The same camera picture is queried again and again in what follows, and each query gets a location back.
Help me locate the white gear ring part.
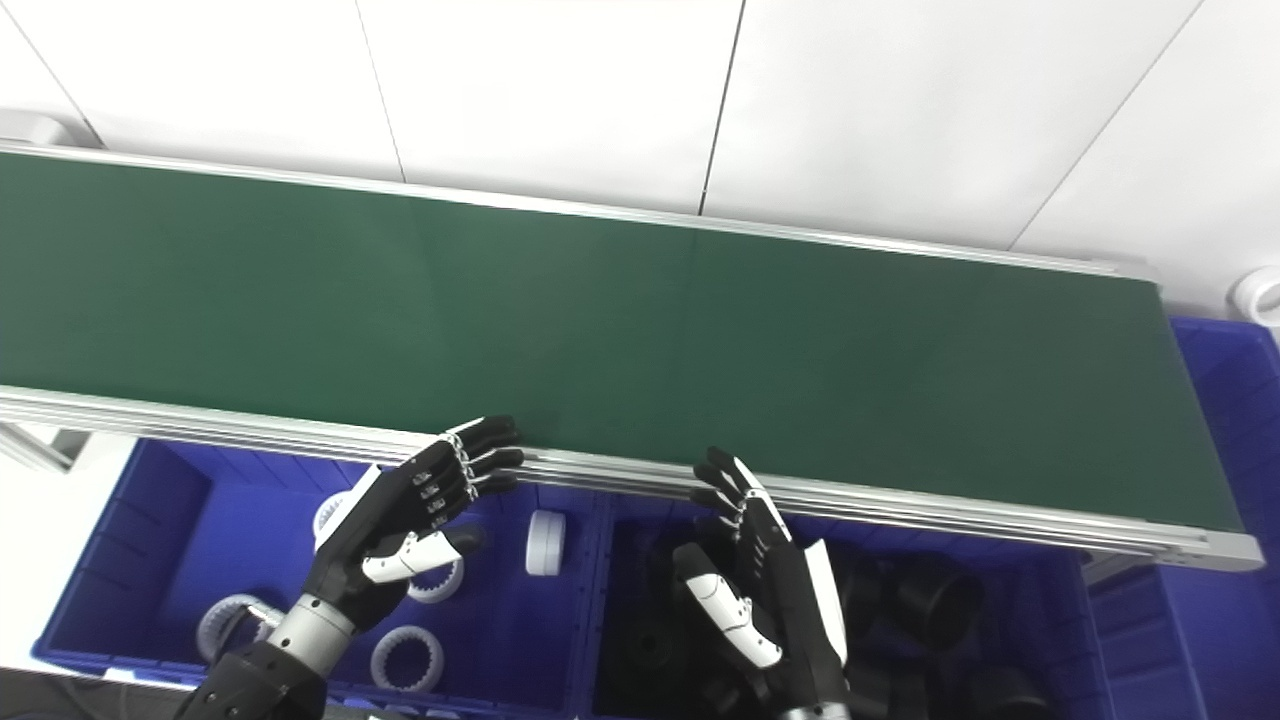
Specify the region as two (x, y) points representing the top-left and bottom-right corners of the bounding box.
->
(370, 625), (446, 694)
(195, 592), (286, 666)
(312, 490), (366, 551)
(405, 555), (466, 605)

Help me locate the blue bin with white parts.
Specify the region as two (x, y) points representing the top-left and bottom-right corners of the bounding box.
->
(30, 438), (611, 720)

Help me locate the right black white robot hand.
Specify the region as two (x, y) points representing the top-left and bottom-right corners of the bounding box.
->
(670, 445), (853, 715)

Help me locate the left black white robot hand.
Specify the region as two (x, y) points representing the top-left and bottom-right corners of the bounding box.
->
(303, 413), (527, 631)

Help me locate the white plastic ring part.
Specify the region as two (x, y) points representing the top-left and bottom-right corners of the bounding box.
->
(1228, 266), (1280, 327)

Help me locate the white disc part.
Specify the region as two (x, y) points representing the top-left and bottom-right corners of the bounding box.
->
(525, 510), (568, 578)

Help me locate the grey conveyor end cover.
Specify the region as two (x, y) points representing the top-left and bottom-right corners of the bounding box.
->
(0, 113), (73, 149)

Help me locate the blue bin with black parts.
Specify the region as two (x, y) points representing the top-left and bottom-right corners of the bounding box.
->
(590, 490), (1116, 720)

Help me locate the large blue plastic bin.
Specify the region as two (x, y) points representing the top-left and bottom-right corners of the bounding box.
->
(1085, 316), (1280, 720)

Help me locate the green conveyor belt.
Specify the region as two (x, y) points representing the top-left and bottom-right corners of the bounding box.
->
(0, 140), (1266, 573)
(0, 152), (1246, 534)

